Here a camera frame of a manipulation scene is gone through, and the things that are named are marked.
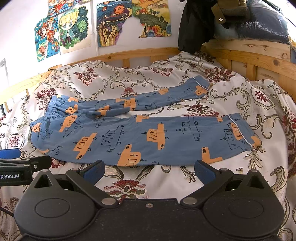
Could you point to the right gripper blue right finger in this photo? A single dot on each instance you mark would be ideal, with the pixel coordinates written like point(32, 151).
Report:
point(204, 172)

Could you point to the landscape island painting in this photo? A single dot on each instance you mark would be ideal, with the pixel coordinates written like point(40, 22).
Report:
point(154, 16)

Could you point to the anime girl poster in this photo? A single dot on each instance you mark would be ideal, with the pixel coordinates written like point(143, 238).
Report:
point(75, 29)

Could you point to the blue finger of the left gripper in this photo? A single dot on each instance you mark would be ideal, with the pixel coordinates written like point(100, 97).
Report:
point(10, 153)

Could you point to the black hanging garment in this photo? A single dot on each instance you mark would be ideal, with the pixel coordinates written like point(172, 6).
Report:
point(197, 24)

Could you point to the blue pants with orange boats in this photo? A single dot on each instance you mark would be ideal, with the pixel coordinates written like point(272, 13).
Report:
point(115, 131)

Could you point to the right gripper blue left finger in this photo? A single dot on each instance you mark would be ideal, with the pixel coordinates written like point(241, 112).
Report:
point(94, 172)

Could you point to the dark blue bag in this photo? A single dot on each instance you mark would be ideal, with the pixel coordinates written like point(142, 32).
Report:
point(266, 23)

